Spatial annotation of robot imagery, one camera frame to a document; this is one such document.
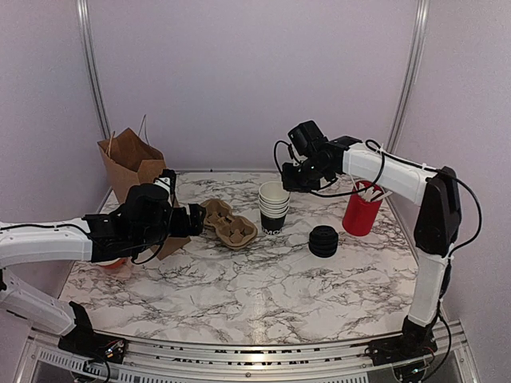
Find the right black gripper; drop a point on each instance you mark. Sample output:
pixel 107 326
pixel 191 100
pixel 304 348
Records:
pixel 289 181

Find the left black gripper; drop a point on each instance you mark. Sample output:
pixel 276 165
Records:
pixel 196 221

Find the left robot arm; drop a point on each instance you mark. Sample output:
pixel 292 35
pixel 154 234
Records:
pixel 35 243

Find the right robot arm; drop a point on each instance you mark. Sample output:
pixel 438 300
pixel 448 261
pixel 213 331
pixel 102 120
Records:
pixel 435 191

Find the stack of paper cups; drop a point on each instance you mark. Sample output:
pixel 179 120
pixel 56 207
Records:
pixel 274 203

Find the cardboard cup carrier tray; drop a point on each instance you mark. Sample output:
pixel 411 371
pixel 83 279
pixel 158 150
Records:
pixel 234 231

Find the white wrapped straw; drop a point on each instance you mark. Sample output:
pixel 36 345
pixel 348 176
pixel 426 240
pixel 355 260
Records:
pixel 373 195

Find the stack of black lids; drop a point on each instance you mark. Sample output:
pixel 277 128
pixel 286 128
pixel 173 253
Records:
pixel 323 241

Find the red cylindrical holder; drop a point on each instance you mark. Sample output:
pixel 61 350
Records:
pixel 359 217

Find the brown paper bag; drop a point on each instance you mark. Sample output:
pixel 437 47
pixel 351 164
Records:
pixel 129 161

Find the orange white bowl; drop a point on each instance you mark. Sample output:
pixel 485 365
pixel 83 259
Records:
pixel 112 264

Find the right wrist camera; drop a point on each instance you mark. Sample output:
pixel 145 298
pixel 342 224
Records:
pixel 307 138

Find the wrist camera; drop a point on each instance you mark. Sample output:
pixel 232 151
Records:
pixel 307 138
pixel 167 180

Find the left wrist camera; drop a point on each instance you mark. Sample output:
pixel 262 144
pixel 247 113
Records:
pixel 167 180

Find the right aluminium frame post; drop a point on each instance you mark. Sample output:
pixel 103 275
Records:
pixel 410 76

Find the aluminium frame post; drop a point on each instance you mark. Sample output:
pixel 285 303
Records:
pixel 410 76
pixel 91 66

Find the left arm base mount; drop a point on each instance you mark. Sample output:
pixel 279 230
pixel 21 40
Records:
pixel 85 341

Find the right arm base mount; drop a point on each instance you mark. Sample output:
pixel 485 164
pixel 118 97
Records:
pixel 399 348

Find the aluminium front rail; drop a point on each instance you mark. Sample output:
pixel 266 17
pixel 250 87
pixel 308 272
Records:
pixel 149 360

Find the left aluminium frame post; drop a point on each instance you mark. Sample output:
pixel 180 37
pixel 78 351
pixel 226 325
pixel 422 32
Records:
pixel 91 66

